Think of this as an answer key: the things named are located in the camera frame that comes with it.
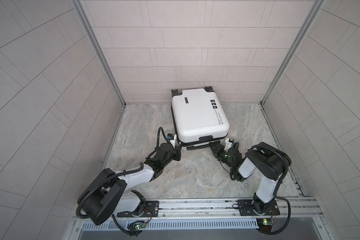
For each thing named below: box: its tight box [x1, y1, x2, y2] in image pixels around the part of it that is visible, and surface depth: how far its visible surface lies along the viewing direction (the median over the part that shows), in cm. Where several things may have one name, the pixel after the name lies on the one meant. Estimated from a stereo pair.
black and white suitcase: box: [171, 86, 230, 151], surface depth 87 cm
